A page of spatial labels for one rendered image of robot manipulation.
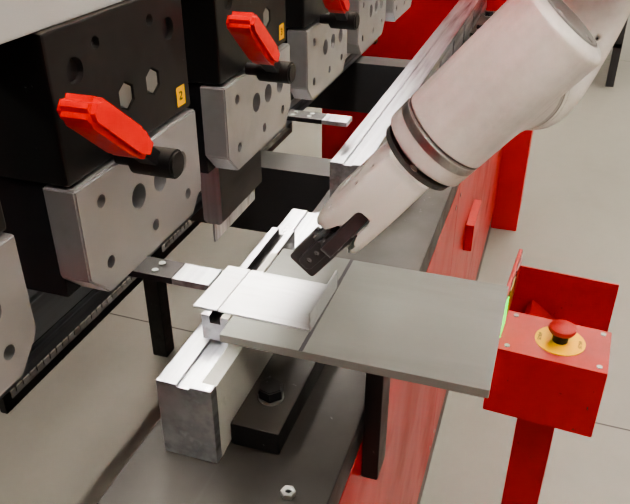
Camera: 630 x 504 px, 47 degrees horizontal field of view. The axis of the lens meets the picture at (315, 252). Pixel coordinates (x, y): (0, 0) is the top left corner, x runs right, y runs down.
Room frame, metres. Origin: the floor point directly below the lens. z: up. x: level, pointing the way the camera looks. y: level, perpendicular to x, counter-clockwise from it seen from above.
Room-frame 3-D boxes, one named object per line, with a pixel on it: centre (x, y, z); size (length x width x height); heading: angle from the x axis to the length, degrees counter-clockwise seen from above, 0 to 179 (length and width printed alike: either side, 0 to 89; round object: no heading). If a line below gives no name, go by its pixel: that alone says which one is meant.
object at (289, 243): (0.70, 0.07, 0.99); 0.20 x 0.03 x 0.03; 162
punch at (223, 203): (0.66, 0.08, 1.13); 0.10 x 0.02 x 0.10; 162
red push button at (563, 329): (0.85, -0.36, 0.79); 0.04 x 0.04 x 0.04
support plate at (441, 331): (0.62, -0.06, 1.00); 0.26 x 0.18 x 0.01; 72
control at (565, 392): (0.90, -0.37, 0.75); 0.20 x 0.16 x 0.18; 157
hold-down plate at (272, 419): (0.68, 0.01, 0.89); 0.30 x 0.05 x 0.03; 162
